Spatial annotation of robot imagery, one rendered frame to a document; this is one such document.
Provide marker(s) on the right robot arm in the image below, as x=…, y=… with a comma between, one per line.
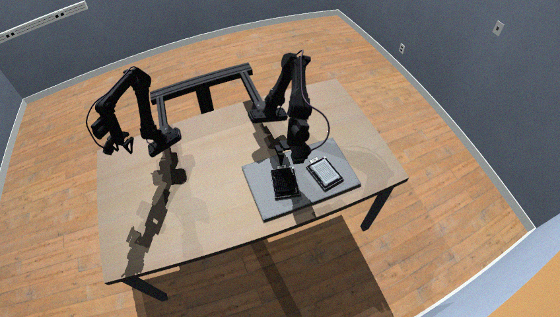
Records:
x=140, y=82

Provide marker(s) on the white multi-well plate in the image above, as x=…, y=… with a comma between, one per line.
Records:
x=325, y=171

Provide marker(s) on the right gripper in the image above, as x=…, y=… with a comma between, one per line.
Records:
x=117, y=137

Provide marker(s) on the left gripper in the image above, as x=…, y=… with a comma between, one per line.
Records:
x=299, y=150

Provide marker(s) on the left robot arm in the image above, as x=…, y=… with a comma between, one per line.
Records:
x=298, y=111

